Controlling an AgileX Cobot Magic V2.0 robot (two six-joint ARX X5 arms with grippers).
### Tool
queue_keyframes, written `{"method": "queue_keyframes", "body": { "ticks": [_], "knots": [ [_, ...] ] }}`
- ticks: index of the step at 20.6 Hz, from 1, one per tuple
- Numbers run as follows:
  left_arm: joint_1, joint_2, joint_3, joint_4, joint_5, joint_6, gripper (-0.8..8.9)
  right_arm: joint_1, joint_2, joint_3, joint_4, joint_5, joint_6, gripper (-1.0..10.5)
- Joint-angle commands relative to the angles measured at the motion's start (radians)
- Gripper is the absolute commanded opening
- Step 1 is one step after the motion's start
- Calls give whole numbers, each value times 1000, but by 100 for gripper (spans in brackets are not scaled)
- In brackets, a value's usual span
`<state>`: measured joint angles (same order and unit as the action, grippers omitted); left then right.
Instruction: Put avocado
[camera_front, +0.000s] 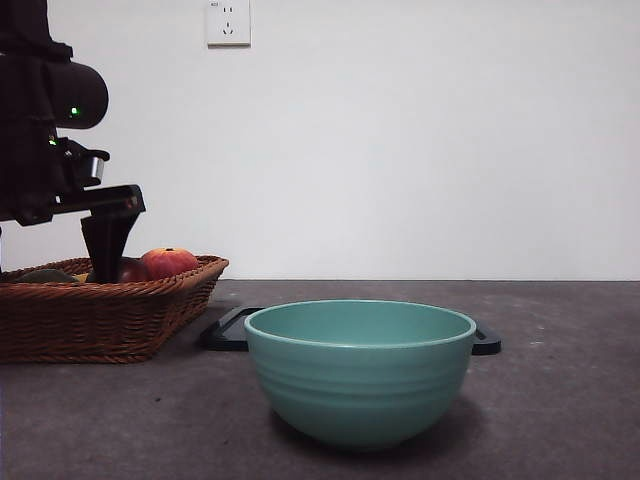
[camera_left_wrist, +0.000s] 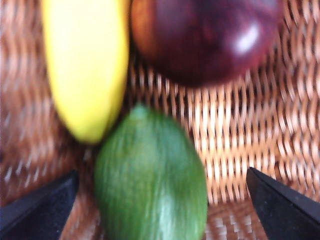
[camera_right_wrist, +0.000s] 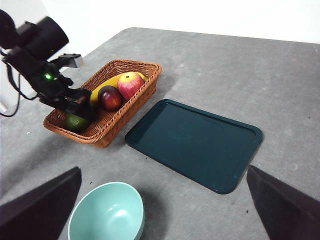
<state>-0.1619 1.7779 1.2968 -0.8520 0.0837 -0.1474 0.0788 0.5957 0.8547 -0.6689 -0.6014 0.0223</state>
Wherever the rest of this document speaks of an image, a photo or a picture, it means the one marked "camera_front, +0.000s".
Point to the teal ceramic bowl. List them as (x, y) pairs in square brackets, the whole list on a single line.
[(360, 380)]

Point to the brown wicker basket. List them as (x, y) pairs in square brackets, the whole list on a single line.
[(100, 320)]

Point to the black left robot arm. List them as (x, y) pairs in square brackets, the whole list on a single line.
[(30, 150)]

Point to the white wall socket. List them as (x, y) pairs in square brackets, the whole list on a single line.
[(229, 22)]

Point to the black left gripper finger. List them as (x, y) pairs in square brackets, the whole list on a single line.
[(97, 245), (117, 235)]

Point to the green avocado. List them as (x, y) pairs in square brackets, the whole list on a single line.
[(45, 276)]

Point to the red yellow apple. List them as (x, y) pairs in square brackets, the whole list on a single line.
[(170, 262)]

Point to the black rectangular tray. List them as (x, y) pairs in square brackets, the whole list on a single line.
[(222, 335)]

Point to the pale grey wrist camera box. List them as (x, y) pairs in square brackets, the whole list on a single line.
[(94, 167)]

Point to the dark red apple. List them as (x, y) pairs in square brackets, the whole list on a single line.
[(134, 272)]

